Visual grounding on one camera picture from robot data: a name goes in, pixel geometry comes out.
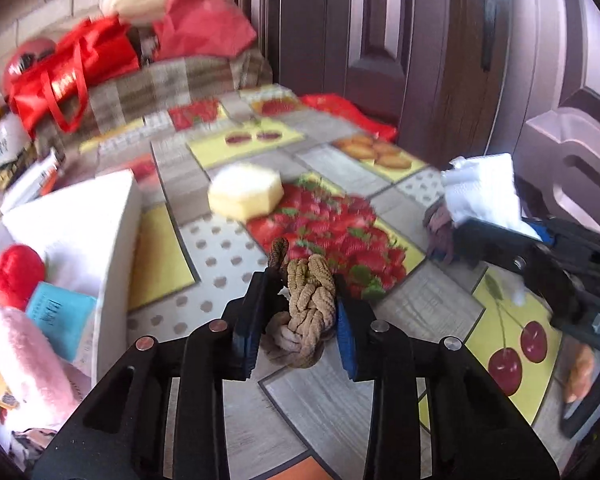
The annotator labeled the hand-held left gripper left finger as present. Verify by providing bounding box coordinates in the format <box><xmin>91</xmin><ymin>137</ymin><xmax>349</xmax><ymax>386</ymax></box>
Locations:
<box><xmin>30</xmin><ymin>270</ymin><xmax>281</xmax><ymax>480</ymax></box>

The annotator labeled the mauve grey cloth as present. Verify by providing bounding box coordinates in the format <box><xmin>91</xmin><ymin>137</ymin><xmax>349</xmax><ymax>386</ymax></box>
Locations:
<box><xmin>424</xmin><ymin>204</ymin><xmax>465</xmax><ymax>264</ymax></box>

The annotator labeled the red plush apple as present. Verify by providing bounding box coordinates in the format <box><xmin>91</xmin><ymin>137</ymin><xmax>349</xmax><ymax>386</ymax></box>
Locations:
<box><xmin>0</xmin><ymin>243</ymin><xmax>47</xmax><ymax>311</ymax></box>

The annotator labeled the mauve panelled door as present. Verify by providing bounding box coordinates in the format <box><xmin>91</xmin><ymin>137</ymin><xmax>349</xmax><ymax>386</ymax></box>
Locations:
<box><xmin>510</xmin><ymin>0</ymin><xmax>600</xmax><ymax>236</ymax></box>

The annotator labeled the light red fabric bag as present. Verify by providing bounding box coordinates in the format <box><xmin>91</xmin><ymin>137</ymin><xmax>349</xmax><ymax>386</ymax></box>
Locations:
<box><xmin>152</xmin><ymin>0</ymin><xmax>258</xmax><ymax>61</ymax></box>

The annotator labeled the black white patterned cloth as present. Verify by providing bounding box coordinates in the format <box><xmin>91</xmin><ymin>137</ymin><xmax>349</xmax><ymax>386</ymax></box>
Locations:
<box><xmin>10</xmin><ymin>427</ymin><xmax>61</xmax><ymax>461</ymax></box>

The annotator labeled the person's right hand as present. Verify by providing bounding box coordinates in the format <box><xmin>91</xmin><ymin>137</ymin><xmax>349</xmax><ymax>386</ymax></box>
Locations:
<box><xmin>564</xmin><ymin>344</ymin><xmax>598</xmax><ymax>404</ymax></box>

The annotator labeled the red flat packet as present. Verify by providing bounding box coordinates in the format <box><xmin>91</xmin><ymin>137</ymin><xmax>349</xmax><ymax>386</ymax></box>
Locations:
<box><xmin>300</xmin><ymin>92</ymin><xmax>398</xmax><ymax>143</ymax></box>

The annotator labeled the pale yellow sponge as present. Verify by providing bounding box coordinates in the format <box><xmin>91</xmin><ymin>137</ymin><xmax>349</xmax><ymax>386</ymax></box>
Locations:
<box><xmin>207</xmin><ymin>162</ymin><xmax>285</xmax><ymax>222</ymax></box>

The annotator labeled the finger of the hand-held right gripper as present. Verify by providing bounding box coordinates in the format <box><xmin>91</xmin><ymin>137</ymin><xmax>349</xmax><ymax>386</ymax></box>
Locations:
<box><xmin>522</xmin><ymin>216</ymin><xmax>561</xmax><ymax>253</ymax></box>
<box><xmin>455</xmin><ymin>217</ymin><xmax>543</xmax><ymax>281</ymax></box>

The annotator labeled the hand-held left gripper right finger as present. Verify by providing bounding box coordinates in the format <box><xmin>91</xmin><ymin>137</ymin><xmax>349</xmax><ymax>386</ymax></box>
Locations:
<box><xmin>334</xmin><ymin>287</ymin><xmax>561</xmax><ymax>480</ymax></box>

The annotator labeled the red shopping bag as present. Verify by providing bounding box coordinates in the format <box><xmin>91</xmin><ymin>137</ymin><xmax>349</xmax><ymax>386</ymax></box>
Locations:
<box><xmin>5</xmin><ymin>15</ymin><xmax>141</xmax><ymax>133</ymax></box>

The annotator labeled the teal tissue packet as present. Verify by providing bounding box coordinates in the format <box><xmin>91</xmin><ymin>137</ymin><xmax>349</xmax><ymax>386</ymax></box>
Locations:
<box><xmin>25</xmin><ymin>281</ymin><xmax>98</xmax><ymax>363</ymax></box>

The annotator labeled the fruit print tablecloth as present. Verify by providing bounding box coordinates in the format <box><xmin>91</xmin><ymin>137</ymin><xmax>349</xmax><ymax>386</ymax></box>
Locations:
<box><xmin>77</xmin><ymin>85</ymin><xmax>581</xmax><ymax>480</ymax></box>

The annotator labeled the white cardboard box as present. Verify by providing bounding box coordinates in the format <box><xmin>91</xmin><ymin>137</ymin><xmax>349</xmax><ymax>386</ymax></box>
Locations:
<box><xmin>0</xmin><ymin>169</ymin><xmax>143</xmax><ymax>441</ymax></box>

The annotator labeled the pink plush toy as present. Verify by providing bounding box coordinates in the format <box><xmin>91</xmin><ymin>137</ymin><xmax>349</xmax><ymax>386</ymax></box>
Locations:
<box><xmin>0</xmin><ymin>307</ymin><xmax>81</xmax><ymax>431</ymax></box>

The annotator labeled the white printed bag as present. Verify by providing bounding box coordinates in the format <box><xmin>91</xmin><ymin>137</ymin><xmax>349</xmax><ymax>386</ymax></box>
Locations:
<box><xmin>0</xmin><ymin>112</ymin><xmax>33</xmax><ymax>167</ymax></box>

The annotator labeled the beige knotted rope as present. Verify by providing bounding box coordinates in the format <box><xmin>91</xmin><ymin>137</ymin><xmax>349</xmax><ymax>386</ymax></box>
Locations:
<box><xmin>264</xmin><ymin>236</ymin><xmax>338</xmax><ymax>368</ymax></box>

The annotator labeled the dark brown wooden door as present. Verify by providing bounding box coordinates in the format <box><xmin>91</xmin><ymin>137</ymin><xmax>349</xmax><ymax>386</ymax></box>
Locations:
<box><xmin>260</xmin><ymin>0</ymin><xmax>511</xmax><ymax>171</ymax></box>

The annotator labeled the plaid blanket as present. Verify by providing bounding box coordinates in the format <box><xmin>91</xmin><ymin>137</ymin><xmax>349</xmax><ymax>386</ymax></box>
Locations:
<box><xmin>32</xmin><ymin>50</ymin><xmax>276</xmax><ymax>143</ymax></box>

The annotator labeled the white pen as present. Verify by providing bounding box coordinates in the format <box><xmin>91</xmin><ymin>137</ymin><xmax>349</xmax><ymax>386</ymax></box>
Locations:
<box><xmin>10</xmin><ymin>152</ymin><xmax>63</xmax><ymax>206</ymax></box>

